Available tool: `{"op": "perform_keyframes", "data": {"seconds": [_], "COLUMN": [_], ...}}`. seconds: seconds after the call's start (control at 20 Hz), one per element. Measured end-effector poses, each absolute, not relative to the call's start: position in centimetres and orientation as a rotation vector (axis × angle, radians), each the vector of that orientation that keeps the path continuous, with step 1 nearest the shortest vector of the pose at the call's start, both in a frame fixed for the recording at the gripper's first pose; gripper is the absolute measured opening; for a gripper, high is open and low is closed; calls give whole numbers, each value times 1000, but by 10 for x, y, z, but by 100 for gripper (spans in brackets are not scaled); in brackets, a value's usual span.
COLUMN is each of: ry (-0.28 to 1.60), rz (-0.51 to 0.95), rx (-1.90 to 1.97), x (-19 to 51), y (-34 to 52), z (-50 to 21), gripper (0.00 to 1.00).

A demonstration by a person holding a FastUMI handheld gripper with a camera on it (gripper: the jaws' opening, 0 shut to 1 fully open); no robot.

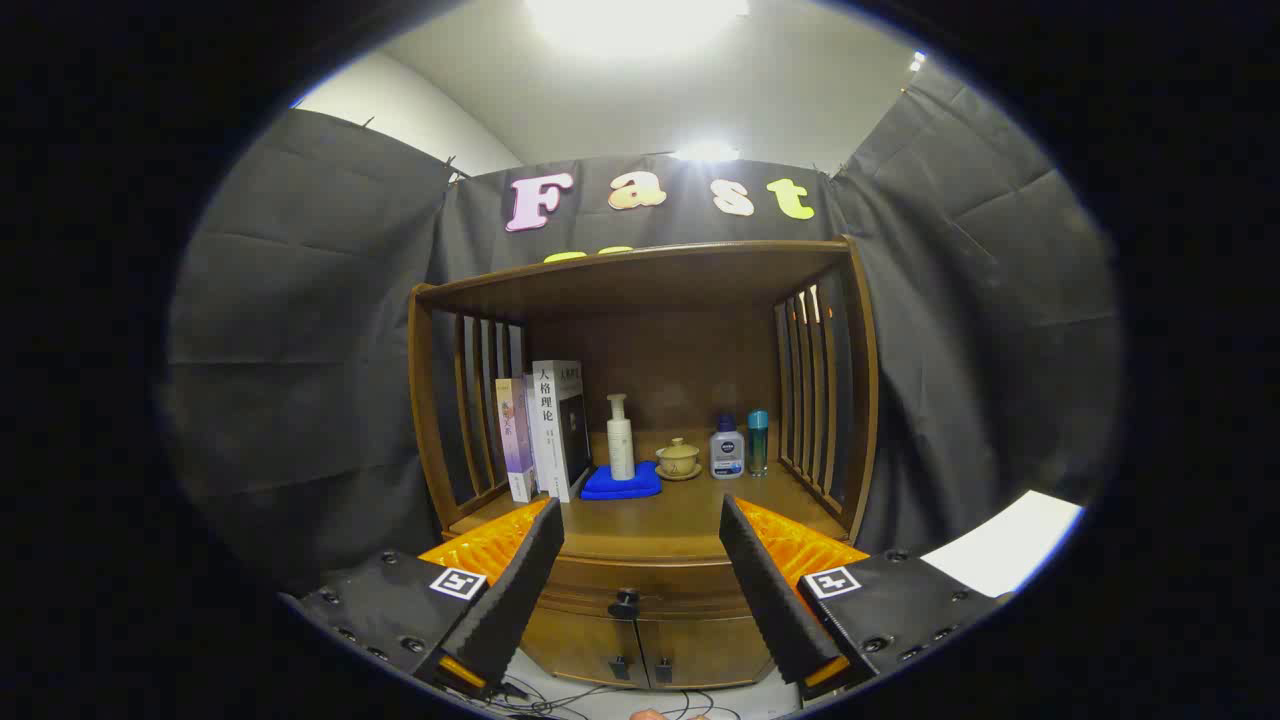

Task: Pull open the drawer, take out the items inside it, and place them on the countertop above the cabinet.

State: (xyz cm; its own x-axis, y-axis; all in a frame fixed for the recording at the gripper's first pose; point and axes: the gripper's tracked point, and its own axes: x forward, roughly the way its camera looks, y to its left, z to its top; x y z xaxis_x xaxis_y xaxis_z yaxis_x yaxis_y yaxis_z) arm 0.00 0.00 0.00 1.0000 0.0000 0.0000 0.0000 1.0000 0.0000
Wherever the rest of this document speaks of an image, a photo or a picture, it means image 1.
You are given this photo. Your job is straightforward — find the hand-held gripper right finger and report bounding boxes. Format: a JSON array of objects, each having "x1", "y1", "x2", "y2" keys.
[{"x1": 718, "y1": 493, "x2": 1011, "y2": 701}]

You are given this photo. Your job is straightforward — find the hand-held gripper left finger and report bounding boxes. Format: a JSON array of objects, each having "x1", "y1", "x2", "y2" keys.
[{"x1": 280, "y1": 497, "x2": 566, "y2": 701}]

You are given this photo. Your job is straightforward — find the brown wooden drawer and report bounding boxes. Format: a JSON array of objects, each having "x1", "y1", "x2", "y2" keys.
[{"x1": 530, "y1": 553, "x2": 771, "y2": 623}]

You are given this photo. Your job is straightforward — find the wooden cabinet door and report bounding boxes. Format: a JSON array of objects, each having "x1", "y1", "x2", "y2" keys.
[
  {"x1": 640, "y1": 615, "x2": 776, "y2": 689},
  {"x1": 520, "y1": 610, "x2": 651, "y2": 689}
]

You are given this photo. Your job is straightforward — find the wooden countertop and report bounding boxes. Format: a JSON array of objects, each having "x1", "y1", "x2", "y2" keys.
[{"x1": 450, "y1": 430, "x2": 851, "y2": 561}]

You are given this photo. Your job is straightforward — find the brown wooden cabinet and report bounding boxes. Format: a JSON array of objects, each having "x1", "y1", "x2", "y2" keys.
[{"x1": 405, "y1": 235, "x2": 881, "y2": 691}]

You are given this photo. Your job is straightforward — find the blue folded cloth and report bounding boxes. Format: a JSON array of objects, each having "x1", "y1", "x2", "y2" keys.
[{"x1": 580, "y1": 460, "x2": 663, "y2": 501}]

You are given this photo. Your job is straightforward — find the white bottle with blue cap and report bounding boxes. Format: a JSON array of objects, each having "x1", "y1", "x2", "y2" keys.
[{"x1": 709, "y1": 414, "x2": 746, "y2": 480}]

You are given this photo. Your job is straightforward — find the purple book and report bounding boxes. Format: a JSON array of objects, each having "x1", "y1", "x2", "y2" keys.
[{"x1": 495, "y1": 378, "x2": 538, "y2": 503}]

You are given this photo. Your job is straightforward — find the yellow lidded teacup with saucer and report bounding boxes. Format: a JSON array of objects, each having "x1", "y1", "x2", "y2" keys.
[{"x1": 655, "y1": 437, "x2": 703, "y2": 482}]

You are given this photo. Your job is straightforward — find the thick white and black book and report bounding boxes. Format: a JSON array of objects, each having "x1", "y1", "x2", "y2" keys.
[{"x1": 532, "y1": 360, "x2": 591, "y2": 503}]

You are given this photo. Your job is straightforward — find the thin white book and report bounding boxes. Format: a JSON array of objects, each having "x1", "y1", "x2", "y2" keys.
[{"x1": 523, "y1": 375, "x2": 546, "y2": 493}]

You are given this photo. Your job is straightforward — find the white pump bottle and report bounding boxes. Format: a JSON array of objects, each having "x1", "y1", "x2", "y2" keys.
[{"x1": 606, "y1": 393, "x2": 637, "y2": 482}]

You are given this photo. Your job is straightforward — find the white panel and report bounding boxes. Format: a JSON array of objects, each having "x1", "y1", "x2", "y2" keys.
[{"x1": 920, "y1": 490, "x2": 1084, "y2": 599}]

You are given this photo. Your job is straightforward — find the large ceiling light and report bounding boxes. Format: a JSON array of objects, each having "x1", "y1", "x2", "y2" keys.
[{"x1": 522, "y1": 0, "x2": 751, "y2": 56}]

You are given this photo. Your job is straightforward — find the black floor cables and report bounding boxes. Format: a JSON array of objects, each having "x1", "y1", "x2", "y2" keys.
[{"x1": 480, "y1": 680, "x2": 741, "y2": 720}]

